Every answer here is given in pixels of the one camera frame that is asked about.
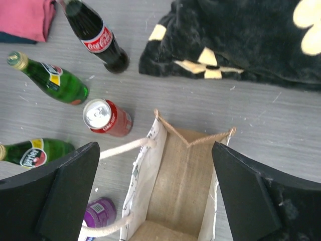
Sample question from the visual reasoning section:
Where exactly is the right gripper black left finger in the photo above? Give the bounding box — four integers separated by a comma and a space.
1, 142, 100, 241

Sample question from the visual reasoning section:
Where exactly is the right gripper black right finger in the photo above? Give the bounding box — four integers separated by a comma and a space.
212, 142, 320, 240

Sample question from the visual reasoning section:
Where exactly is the burlap canvas cat-print bag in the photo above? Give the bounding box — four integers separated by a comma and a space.
79, 110, 236, 240

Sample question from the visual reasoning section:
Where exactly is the glass cola bottle red cap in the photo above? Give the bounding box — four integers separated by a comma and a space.
58, 1, 129, 74

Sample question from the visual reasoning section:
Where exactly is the purple soda can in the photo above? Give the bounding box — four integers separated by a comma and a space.
82, 197, 117, 228

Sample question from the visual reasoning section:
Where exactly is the green bottle near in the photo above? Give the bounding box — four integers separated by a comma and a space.
1, 138, 75, 168

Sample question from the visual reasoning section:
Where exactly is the green bottle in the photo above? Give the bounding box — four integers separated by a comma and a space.
7, 51, 89, 105
1, 138, 75, 168

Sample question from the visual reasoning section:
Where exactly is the red cola can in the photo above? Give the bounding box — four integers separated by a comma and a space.
82, 98, 133, 137

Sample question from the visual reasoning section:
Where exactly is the green bottle far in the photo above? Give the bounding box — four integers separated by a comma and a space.
7, 51, 89, 105

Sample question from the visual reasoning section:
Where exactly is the black floral fleece blanket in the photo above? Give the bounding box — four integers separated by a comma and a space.
138, 1, 320, 92

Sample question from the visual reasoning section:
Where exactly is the dark teal folded cloth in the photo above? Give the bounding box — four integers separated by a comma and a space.
0, 32, 37, 44

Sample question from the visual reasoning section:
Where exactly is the pink folded cloth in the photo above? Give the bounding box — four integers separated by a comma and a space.
1, 1, 56, 42

